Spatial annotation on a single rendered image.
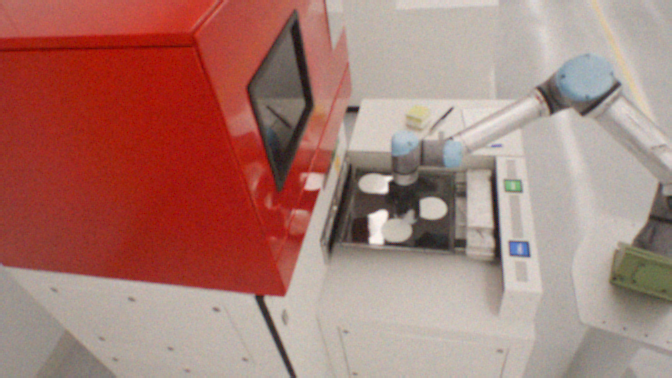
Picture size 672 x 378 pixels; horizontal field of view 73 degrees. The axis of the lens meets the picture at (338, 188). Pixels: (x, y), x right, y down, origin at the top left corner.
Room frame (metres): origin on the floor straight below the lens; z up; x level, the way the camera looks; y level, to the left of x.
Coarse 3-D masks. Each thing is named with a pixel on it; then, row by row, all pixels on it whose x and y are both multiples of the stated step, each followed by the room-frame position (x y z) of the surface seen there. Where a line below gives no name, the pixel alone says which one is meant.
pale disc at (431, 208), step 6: (426, 198) 1.09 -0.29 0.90; (432, 198) 1.08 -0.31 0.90; (420, 204) 1.07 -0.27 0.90; (426, 204) 1.06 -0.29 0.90; (432, 204) 1.06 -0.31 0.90; (438, 204) 1.05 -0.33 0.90; (444, 204) 1.05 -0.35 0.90; (420, 210) 1.04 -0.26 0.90; (426, 210) 1.03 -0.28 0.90; (432, 210) 1.03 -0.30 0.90; (438, 210) 1.02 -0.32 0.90; (444, 210) 1.02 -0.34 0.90; (426, 216) 1.01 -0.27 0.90; (432, 216) 1.00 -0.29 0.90; (438, 216) 1.00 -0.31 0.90
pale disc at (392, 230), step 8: (384, 224) 1.00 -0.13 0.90; (392, 224) 1.00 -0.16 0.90; (400, 224) 0.99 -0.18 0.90; (408, 224) 0.99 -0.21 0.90; (384, 232) 0.97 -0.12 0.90; (392, 232) 0.96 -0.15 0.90; (400, 232) 0.96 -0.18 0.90; (408, 232) 0.95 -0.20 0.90; (392, 240) 0.93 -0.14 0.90; (400, 240) 0.93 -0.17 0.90
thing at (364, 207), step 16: (384, 176) 1.23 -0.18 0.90; (432, 176) 1.19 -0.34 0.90; (448, 176) 1.18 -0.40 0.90; (368, 192) 1.17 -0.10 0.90; (384, 192) 1.15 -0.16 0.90; (432, 192) 1.11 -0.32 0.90; (448, 192) 1.10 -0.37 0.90; (352, 208) 1.10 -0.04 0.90; (368, 208) 1.09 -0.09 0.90; (384, 208) 1.07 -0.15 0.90; (448, 208) 1.03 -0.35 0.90; (352, 224) 1.03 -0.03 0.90; (368, 224) 1.02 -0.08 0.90; (416, 224) 0.98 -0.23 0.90; (432, 224) 0.97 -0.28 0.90; (448, 224) 0.96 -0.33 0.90; (352, 240) 0.96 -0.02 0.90; (368, 240) 0.95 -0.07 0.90; (384, 240) 0.94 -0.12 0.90; (416, 240) 0.91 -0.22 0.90; (432, 240) 0.90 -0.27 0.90; (448, 240) 0.89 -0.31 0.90
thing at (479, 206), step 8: (472, 184) 1.14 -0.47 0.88; (480, 184) 1.13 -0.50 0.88; (488, 184) 1.12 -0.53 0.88; (472, 192) 1.10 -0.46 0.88; (480, 192) 1.09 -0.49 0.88; (488, 192) 1.09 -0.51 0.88; (472, 200) 1.06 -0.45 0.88; (480, 200) 1.06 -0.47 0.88; (488, 200) 1.05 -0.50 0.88; (472, 208) 1.03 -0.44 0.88; (480, 208) 1.02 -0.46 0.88; (488, 208) 1.01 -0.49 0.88; (472, 216) 0.99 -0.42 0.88; (480, 216) 0.98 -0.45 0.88; (488, 216) 0.98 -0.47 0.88; (472, 232) 0.92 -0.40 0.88; (472, 256) 0.84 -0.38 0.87; (480, 256) 0.84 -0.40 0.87; (488, 256) 0.83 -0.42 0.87
